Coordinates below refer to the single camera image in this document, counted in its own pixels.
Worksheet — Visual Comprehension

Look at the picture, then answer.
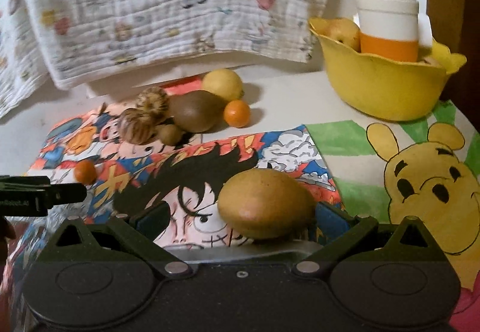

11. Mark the yellow red apple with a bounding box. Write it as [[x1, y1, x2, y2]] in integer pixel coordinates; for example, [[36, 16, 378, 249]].
[[325, 19, 361, 52]]

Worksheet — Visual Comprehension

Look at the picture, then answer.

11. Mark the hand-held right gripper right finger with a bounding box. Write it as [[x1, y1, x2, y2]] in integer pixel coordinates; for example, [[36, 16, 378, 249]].
[[292, 202, 447, 277]]

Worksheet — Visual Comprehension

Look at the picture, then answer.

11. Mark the yellow wavy-rim bowl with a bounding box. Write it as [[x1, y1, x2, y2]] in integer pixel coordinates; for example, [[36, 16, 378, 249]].
[[308, 17, 467, 121]]

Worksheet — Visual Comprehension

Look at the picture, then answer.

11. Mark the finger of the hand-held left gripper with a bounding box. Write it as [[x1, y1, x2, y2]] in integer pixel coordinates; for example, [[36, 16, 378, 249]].
[[49, 182, 87, 204]]

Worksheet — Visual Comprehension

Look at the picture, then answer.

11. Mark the printed white blanket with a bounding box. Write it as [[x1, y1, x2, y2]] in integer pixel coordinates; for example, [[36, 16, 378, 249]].
[[0, 0, 332, 119]]

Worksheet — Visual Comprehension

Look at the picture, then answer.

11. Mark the brown green mango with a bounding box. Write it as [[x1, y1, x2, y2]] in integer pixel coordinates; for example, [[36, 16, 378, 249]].
[[217, 168, 316, 240]]

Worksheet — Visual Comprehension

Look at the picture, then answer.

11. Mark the colourful comic poster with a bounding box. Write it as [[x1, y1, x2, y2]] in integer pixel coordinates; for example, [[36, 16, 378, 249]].
[[0, 76, 344, 332]]

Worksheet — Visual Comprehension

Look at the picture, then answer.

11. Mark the white and orange cup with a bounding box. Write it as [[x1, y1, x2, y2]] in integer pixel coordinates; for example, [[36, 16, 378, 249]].
[[355, 0, 419, 63]]

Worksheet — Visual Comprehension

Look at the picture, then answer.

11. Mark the large brown kiwi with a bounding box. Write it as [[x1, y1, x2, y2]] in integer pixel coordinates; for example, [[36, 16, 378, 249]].
[[167, 90, 226, 133]]

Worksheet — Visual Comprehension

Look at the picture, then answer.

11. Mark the small orange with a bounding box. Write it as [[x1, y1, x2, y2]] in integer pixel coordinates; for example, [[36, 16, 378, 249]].
[[224, 100, 251, 128], [74, 160, 97, 184]]

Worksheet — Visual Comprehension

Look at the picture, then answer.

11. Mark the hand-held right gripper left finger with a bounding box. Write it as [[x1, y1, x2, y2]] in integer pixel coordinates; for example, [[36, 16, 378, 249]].
[[49, 202, 193, 279]]

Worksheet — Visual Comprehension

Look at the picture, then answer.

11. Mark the Winnie the Pooh mat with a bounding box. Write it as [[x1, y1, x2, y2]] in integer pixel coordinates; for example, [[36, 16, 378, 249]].
[[304, 100, 480, 332]]

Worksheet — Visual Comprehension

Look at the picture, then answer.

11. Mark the striped brown round fruit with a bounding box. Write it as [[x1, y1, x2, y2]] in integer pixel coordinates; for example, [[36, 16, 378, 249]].
[[135, 86, 170, 117], [119, 108, 157, 145]]

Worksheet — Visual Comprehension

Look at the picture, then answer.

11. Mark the yellow lemon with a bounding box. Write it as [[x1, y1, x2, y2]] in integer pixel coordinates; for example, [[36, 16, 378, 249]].
[[202, 69, 245, 102]]

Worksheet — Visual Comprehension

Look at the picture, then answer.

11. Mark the small brown kiwi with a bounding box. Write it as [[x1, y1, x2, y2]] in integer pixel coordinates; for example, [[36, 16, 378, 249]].
[[155, 124, 184, 145]]

